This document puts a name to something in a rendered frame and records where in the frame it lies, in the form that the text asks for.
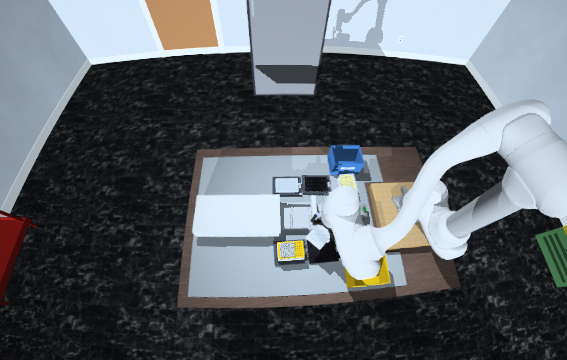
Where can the yellow bin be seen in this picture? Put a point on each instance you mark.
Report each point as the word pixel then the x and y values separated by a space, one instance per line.
pixel 381 278

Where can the blue open-top bin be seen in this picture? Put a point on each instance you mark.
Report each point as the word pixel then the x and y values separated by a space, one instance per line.
pixel 342 156

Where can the light grey bench mat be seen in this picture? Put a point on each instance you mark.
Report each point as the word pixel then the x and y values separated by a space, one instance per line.
pixel 244 266

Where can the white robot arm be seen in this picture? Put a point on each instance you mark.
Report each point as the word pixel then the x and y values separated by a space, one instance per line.
pixel 535 179

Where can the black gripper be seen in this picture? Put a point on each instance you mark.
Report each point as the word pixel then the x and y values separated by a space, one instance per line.
pixel 319 222

